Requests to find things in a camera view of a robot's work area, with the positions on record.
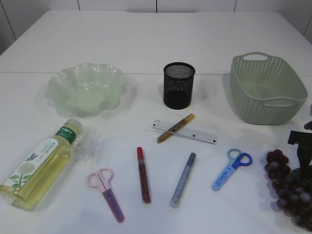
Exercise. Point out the blue capped scissors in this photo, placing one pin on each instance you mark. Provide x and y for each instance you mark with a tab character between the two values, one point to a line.
236	159

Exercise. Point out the red glitter glue tube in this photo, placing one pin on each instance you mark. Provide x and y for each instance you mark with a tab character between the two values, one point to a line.
143	177

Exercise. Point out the black mesh pen cup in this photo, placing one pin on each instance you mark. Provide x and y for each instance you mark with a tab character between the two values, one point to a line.
178	85

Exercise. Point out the yellow tea bottle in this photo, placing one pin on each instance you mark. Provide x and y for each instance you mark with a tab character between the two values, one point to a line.
26	186

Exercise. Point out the pink purple scissors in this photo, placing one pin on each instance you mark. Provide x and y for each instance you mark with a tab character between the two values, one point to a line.
100	179

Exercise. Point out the silver glitter glue tube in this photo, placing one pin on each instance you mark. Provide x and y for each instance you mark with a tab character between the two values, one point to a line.
174	203

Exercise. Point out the purple artificial grape bunch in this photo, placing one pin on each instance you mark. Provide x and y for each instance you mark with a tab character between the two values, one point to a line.
294	194

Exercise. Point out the clear plastic ruler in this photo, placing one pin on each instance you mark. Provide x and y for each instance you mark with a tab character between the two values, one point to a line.
185	132

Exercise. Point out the green woven plastic basket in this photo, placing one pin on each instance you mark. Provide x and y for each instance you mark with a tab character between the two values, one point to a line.
266	92

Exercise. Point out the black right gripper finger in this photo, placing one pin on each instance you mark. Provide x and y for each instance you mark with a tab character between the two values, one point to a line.
304	153

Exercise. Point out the clear plastic sheet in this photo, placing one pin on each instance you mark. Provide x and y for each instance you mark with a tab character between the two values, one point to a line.
86	146

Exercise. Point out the gold marker pen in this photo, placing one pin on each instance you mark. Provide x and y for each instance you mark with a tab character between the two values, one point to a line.
173	129

